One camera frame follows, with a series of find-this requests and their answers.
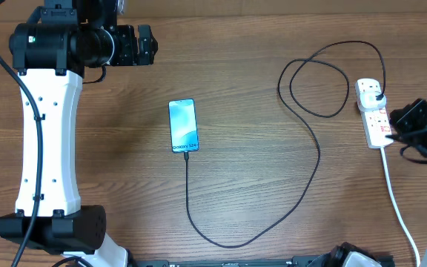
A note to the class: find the white power strip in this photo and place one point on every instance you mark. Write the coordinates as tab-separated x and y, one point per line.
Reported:
376	124

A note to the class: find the Samsung Galaxy smartphone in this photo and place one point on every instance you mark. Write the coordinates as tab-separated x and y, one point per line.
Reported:
184	131

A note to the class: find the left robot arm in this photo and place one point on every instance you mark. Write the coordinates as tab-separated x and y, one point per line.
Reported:
51	51

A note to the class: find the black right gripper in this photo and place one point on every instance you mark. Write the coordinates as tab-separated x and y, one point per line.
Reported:
402	122

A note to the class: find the white charger plug adapter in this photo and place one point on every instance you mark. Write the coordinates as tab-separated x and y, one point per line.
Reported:
368	102

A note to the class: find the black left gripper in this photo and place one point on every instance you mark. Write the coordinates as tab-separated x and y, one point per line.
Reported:
130	55

